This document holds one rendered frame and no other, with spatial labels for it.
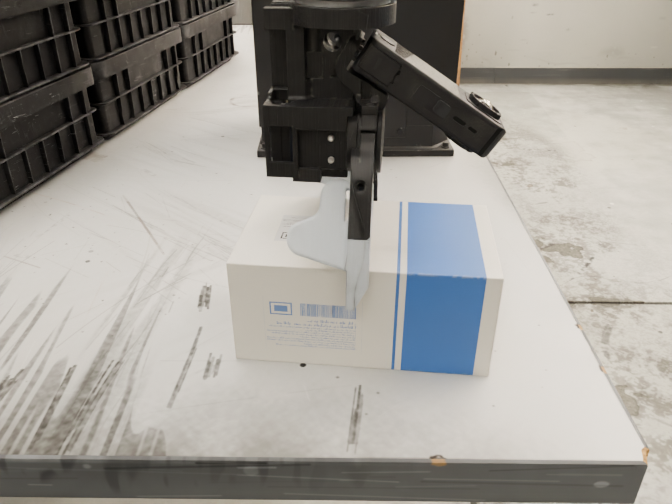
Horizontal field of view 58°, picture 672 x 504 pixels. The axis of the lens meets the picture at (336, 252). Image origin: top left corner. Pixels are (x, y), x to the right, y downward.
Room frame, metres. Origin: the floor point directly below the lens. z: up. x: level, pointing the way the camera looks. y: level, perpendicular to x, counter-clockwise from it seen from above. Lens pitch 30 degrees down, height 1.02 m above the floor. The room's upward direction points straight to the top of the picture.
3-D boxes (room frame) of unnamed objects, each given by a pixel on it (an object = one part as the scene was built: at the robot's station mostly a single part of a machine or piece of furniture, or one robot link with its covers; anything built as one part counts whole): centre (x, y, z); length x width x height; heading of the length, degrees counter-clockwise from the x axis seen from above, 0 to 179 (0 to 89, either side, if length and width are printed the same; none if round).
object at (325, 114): (0.44, 0.00, 0.90); 0.09 x 0.08 x 0.12; 84
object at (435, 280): (0.43, -0.03, 0.75); 0.20 x 0.12 x 0.09; 84
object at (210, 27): (1.35, 0.44, 0.76); 0.40 x 0.30 x 0.12; 79
